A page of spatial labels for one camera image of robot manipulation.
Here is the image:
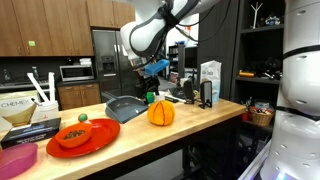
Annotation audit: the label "stainless steel refrigerator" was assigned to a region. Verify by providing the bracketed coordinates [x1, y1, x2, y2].
[91, 29, 145, 103]

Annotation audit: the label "wooden upper cabinets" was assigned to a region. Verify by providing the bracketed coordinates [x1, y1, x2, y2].
[0, 0, 137, 57]

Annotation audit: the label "wooden lower cabinet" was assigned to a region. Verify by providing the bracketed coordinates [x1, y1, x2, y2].
[56, 82, 102, 111]

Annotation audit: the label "green bowl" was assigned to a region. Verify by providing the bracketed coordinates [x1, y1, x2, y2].
[145, 91, 156, 105]

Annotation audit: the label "white Chemex box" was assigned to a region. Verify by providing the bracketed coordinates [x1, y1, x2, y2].
[0, 89, 43, 133]

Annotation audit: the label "orange bowl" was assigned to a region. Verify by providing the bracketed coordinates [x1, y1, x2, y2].
[54, 121, 93, 150]

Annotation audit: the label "silver microwave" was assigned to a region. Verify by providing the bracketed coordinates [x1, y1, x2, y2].
[58, 64, 95, 83]

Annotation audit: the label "small green ball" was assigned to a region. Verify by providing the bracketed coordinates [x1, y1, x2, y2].
[77, 112, 89, 124]

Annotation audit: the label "flat black box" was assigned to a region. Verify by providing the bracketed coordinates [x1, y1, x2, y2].
[0, 116, 62, 150]

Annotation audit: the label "white branch stand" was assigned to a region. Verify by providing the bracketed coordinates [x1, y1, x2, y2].
[250, 1, 265, 30]

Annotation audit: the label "red plate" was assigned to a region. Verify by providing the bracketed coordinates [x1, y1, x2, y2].
[45, 117, 122, 159]

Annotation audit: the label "orange item on shelf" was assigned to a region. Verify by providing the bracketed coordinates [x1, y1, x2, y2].
[238, 70, 256, 79]

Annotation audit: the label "white and blue paper bag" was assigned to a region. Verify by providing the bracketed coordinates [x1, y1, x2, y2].
[199, 59, 223, 104]

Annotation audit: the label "white labelled cup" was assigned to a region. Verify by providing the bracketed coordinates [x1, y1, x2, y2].
[154, 90, 167, 103]

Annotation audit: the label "orange plush basketball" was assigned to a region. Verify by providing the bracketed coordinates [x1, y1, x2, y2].
[146, 99, 177, 127]

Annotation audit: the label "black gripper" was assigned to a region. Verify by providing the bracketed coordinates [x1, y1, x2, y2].
[141, 74, 161, 103]

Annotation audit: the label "black device on stand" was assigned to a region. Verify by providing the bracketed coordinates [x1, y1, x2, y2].
[198, 79, 214, 110]

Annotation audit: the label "wicker basket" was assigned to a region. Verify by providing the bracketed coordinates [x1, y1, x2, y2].
[248, 106, 275, 128]

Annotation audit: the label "grey dust pan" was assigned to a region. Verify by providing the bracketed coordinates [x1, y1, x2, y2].
[100, 91, 150, 125]

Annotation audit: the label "white utensil container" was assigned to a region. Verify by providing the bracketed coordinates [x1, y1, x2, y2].
[25, 71, 60, 123]

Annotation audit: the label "black electronics box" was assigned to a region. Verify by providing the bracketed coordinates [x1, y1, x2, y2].
[180, 77, 196, 105]

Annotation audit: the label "pink bowl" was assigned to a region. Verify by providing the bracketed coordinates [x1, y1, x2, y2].
[0, 142, 39, 180]

